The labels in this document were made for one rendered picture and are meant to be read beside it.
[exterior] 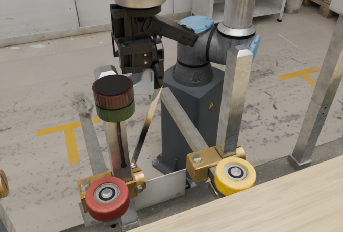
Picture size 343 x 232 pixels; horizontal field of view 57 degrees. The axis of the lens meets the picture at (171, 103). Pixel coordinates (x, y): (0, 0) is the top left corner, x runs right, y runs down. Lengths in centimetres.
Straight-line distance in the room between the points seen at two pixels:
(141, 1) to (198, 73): 89
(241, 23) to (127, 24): 74
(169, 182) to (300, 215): 32
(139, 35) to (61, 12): 273
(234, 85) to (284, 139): 153
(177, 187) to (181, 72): 68
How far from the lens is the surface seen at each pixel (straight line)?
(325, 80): 81
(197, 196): 86
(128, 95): 46
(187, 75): 138
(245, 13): 122
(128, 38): 57
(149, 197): 81
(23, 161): 206
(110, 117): 47
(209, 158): 74
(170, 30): 58
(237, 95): 64
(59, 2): 325
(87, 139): 79
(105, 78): 49
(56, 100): 245
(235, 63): 59
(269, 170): 95
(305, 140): 91
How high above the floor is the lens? 140
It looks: 38 degrees down
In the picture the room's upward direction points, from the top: straight up
